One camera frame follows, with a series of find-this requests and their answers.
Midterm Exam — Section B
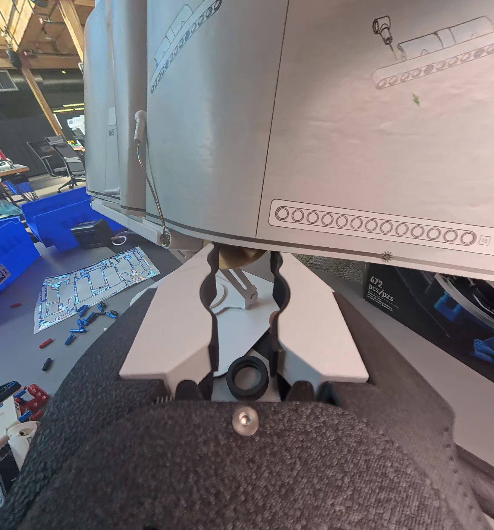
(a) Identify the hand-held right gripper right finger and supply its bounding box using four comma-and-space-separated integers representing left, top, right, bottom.
270, 252, 371, 396

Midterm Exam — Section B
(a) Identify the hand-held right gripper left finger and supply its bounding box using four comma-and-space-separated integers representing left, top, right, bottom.
119, 243, 220, 396

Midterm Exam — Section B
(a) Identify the black toy set box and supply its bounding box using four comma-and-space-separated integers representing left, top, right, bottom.
362, 262, 494, 375

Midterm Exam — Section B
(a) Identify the pile of blue toy pins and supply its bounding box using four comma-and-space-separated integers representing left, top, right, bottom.
64, 302, 119, 347

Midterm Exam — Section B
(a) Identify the shiny sticker sheet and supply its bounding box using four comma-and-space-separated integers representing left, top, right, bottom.
33, 247, 161, 334

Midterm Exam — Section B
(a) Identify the black rubber toy tyre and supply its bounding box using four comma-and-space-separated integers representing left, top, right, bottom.
226, 355, 269, 401

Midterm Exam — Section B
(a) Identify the small black electronic box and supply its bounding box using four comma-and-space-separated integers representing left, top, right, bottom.
70, 219, 112, 250

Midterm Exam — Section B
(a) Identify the blue storage bin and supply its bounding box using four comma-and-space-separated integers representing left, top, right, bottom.
21, 186, 126, 252

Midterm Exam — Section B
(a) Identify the toy brick race car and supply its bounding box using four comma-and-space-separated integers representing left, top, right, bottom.
0, 381, 49, 530

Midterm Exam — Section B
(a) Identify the building instruction booklet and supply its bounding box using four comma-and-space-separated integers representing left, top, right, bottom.
83, 0, 494, 285

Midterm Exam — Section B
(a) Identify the group of black office chairs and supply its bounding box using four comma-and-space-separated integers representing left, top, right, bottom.
27, 134, 86, 194

